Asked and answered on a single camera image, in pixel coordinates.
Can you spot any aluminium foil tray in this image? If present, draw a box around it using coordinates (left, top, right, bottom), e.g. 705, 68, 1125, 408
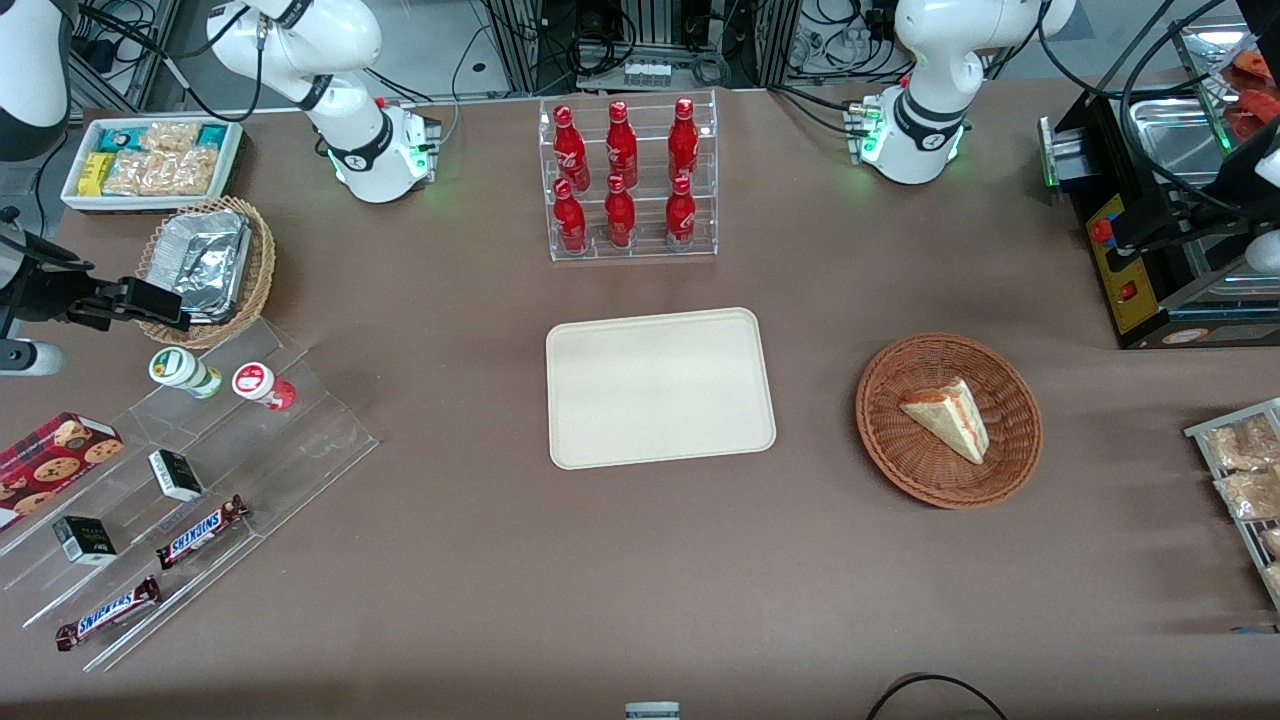
150, 208, 251, 326

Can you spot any light wicker basket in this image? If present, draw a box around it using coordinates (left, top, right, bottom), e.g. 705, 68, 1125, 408
133, 196, 277, 350

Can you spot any tray of snack bags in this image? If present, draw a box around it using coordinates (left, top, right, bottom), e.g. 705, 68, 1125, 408
1184, 398, 1280, 613

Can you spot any black floor cable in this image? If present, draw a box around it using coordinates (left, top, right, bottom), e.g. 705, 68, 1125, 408
865, 674, 1011, 720

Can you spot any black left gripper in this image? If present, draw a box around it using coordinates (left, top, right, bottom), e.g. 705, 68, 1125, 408
1112, 120, 1280, 253

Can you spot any black sealing machine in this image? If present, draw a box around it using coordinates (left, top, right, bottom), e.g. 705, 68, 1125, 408
1038, 85, 1280, 351

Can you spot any aluminium profile frame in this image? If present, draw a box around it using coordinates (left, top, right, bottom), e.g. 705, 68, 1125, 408
480, 0, 801, 96

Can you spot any beige plastic tray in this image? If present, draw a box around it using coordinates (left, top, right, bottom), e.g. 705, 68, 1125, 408
545, 307, 778, 471

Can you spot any clear pastry bag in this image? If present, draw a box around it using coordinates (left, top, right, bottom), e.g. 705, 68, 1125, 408
1205, 415, 1280, 471
1215, 468, 1280, 521

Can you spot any snickers bar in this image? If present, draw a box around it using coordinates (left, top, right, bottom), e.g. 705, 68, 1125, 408
55, 576, 163, 652
155, 495, 251, 571

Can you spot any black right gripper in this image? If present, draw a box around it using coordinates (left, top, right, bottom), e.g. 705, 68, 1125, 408
0, 232, 191, 333

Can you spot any red-lid yogurt cup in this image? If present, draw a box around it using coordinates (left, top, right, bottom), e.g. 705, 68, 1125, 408
232, 362, 297, 413

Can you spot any red cola bottle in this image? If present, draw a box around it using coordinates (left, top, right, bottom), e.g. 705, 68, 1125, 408
668, 97, 700, 183
604, 174, 637, 249
606, 100, 639, 189
553, 178, 589, 255
665, 174, 698, 249
553, 104, 591, 193

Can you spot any clear acrylic bottle rack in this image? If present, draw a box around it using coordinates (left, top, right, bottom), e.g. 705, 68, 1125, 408
538, 88, 719, 263

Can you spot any red cookie box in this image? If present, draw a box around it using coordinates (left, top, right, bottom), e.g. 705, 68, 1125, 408
0, 412, 125, 531

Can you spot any white plastic snack bin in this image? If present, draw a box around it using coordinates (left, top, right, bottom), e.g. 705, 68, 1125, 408
60, 117, 245, 214

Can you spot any wrapped triangle sandwich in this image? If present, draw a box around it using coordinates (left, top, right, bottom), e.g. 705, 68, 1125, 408
898, 377, 991, 466

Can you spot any clear acrylic stepped display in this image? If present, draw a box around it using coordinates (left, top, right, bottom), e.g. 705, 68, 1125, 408
0, 318, 381, 673

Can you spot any large clear cracker bag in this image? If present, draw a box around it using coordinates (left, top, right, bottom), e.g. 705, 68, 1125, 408
103, 148, 221, 197

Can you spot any green-lid yogurt cup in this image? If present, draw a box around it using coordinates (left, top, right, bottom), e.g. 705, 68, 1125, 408
149, 347, 223, 400

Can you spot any round brown wicker basket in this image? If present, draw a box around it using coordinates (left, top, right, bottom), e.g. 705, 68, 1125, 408
855, 333, 1044, 511

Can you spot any small black box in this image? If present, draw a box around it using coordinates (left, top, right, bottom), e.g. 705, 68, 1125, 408
148, 449, 205, 503
52, 516, 118, 567

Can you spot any steel tray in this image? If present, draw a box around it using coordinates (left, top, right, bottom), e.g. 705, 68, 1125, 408
1128, 98, 1241, 186

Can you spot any small clear cracker bag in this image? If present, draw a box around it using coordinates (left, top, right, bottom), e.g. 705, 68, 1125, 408
140, 122, 201, 153

